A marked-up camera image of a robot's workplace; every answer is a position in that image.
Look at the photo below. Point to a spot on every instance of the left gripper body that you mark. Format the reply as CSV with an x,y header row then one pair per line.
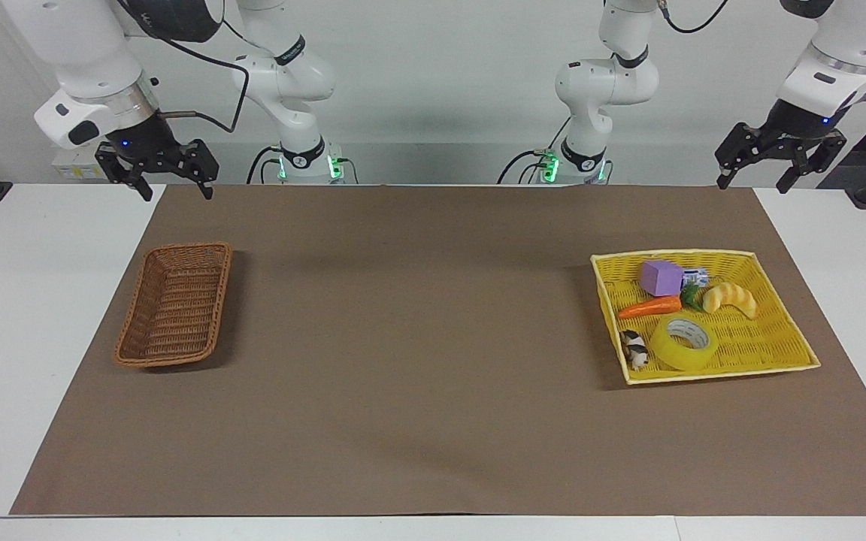
x,y
795,124

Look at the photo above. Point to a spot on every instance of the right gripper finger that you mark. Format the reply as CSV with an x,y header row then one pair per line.
x,y
204,164
123,167

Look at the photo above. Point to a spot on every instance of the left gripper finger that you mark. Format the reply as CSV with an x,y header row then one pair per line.
x,y
741,146
820,159

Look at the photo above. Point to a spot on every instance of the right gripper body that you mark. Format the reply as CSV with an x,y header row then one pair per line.
x,y
143,137

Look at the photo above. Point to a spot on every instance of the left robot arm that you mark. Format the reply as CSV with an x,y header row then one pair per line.
x,y
602,83

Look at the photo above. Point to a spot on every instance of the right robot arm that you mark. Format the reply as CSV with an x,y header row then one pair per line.
x,y
87,52

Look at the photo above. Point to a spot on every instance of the brown wicker basket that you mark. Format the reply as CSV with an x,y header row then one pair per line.
x,y
174,308

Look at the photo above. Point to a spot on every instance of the yellow woven basket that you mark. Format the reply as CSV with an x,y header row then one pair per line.
x,y
756,342

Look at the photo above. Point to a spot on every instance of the yellow tape roll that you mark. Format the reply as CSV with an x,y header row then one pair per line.
x,y
670,353

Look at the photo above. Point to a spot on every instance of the small blue white carton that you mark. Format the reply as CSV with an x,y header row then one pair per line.
x,y
697,276

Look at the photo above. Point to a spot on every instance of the yellow toy croissant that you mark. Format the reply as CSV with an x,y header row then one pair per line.
x,y
730,299

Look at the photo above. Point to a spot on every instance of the purple cube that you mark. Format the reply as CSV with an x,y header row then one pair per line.
x,y
660,278

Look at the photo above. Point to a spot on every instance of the orange toy carrot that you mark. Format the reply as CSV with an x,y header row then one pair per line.
x,y
651,307

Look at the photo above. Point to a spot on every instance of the black white toy animal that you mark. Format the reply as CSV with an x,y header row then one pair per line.
x,y
634,349

